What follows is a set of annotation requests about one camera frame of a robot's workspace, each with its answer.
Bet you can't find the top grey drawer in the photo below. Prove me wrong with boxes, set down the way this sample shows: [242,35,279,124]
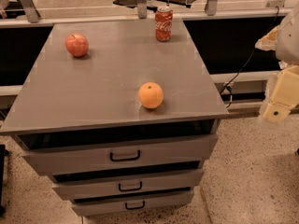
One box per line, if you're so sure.
[22,134,218,175]

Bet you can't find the red apple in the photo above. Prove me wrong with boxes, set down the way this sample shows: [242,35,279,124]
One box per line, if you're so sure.
[65,33,89,57]

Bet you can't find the bottom grey drawer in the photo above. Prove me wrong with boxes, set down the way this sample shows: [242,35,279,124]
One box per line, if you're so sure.
[72,190,193,217]

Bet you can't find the grey drawer cabinet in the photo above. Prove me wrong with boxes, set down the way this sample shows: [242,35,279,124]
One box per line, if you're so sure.
[1,20,226,204]

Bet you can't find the black cable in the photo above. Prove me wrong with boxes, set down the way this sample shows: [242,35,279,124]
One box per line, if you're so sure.
[219,5,280,108]

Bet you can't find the grey metal railing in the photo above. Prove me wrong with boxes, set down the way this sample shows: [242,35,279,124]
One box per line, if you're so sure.
[0,0,299,28]

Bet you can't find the middle grey drawer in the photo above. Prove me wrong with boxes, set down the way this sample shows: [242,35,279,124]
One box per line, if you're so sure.
[52,169,203,201]

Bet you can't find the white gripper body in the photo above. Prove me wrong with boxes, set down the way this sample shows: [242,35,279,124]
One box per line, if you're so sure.
[276,3,299,65]

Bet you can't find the red coke can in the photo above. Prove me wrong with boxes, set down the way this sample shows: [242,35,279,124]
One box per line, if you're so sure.
[155,7,173,42]

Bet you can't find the orange fruit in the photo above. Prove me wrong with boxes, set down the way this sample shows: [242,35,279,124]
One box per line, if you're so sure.
[138,82,164,109]

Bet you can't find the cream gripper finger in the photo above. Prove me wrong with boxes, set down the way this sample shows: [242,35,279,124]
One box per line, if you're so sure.
[259,65,299,123]
[255,26,278,51]

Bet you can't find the grey drawer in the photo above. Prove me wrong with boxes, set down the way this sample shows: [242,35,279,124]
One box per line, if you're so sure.
[52,169,203,201]
[72,190,193,217]
[22,134,218,175]

